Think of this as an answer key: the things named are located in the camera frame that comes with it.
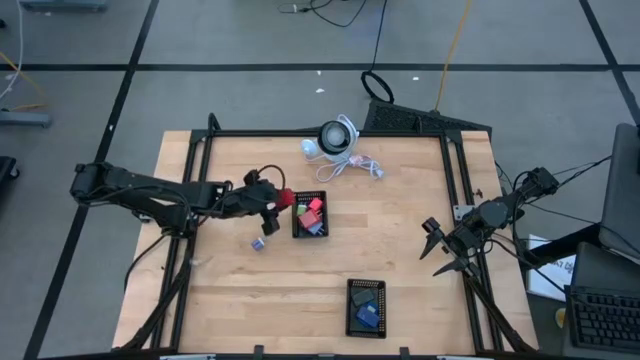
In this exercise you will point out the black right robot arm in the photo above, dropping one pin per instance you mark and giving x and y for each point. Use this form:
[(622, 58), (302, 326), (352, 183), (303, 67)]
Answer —
[(492, 215)]

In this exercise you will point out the blue small box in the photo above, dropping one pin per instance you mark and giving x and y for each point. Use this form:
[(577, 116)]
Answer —
[(367, 317)]

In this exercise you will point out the silver mounting plate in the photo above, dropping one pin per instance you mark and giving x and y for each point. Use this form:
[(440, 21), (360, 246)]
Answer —
[(462, 212)]

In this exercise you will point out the purple white small box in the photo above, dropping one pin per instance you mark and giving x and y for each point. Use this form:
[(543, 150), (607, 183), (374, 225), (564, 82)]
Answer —
[(258, 244)]

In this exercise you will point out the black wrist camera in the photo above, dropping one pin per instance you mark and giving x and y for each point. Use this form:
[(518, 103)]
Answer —
[(431, 226), (252, 178)]

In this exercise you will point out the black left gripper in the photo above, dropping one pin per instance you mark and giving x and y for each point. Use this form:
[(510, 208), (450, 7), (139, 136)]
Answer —
[(252, 200)]

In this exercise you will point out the white cylindrical lamp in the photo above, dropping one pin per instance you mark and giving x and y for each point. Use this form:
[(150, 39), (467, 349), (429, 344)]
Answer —
[(334, 137)]

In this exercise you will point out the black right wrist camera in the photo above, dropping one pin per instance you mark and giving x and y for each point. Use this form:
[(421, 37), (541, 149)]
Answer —
[(431, 226)]

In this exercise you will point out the pink small box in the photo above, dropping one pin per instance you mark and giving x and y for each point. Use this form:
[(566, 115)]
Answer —
[(316, 204)]

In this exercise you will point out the grey green small box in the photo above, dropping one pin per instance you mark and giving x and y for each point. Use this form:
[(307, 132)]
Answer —
[(362, 297)]

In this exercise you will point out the grey rounded panel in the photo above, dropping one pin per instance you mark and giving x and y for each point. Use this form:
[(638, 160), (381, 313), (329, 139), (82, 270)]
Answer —
[(622, 190)]

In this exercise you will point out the black metal table frame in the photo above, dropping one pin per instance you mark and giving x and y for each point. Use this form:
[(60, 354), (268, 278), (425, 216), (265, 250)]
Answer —
[(325, 133)]

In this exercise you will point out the yellow small item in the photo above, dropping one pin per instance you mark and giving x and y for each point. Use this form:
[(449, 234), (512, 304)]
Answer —
[(561, 317)]

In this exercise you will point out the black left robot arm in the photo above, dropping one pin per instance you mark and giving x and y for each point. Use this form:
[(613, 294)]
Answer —
[(150, 184)]

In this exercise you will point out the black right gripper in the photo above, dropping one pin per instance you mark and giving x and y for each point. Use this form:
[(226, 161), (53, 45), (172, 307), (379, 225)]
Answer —
[(462, 242)]

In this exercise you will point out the black floor object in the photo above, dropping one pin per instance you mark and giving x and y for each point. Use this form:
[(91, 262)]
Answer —
[(7, 175)]

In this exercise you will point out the white round adapter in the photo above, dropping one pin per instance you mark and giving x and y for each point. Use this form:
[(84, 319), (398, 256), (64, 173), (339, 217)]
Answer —
[(309, 147)]

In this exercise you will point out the black perforated metal case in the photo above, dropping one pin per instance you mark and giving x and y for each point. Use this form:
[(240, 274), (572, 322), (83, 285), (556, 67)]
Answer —
[(400, 119)]

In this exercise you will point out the black perforated plastic basket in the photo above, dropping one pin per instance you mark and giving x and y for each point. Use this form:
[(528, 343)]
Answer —
[(310, 193), (365, 283)]

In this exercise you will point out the grey table foot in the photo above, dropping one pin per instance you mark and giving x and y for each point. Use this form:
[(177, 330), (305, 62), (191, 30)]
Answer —
[(25, 119), (65, 5)]

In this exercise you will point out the black table clamp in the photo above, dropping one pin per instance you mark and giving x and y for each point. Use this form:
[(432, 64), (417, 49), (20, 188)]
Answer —
[(258, 352), (404, 353)]

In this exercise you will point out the lavender small box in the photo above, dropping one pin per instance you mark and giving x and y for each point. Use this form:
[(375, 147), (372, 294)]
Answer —
[(316, 229)]

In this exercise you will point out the grey laptop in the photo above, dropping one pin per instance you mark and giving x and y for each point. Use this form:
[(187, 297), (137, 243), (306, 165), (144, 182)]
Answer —
[(605, 320)]

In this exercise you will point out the white printed paper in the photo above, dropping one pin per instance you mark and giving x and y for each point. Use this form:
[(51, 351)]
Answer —
[(550, 275)]

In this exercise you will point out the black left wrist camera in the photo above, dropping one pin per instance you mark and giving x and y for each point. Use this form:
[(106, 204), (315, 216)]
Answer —
[(252, 178)]

